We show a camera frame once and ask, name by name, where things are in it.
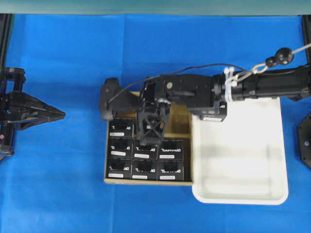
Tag black frame post right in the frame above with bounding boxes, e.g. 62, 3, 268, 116
301, 15, 311, 65

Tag thin black cable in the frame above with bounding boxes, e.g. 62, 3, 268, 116
106, 63, 246, 107

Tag black Dynamixel box in tray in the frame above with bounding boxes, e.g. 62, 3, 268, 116
199, 101, 227, 122

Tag black frame post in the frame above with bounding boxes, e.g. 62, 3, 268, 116
301, 15, 311, 65
0, 14, 13, 67

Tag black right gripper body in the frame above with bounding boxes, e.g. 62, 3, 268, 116
140, 74, 214, 114

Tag white plastic tray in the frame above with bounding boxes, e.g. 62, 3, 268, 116
191, 99, 289, 205

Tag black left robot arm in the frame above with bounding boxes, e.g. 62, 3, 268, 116
0, 67, 66, 161

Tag black frame post left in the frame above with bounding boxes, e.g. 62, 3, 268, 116
0, 14, 13, 67

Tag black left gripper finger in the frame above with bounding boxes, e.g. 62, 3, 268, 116
21, 94, 66, 126

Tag grey cord with black balls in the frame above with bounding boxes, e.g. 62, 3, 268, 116
233, 42, 311, 81

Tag brown cardboard box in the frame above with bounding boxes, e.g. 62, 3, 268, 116
103, 104, 193, 186

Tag black box top near column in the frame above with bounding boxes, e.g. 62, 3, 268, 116
158, 140, 184, 161

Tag black box centre near column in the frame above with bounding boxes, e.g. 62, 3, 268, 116
107, 158, 132, 179

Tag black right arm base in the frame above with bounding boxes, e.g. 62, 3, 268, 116
297, 114, 311, 169

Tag blue table cloth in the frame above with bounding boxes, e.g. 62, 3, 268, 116
0, 15, 311, 233

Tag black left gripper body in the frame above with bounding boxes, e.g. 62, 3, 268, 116
0, 91, 30, 130

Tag white cable ties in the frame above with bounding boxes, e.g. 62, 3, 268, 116
224, 67, 238, 102

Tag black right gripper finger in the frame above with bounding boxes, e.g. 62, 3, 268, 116
155, 103, 171, 143
136, 105, 156, 146

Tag black box column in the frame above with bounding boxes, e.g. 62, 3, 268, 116
107, 158, 132, 179
132, 160, 157, 181
107, 137, 133, 158
157, 160, 184, 182
132, 139, 158, 160
108, 118, 134, 138
158, 140, 184, 161

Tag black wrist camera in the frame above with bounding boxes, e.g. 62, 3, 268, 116
99, 78, 142, 121

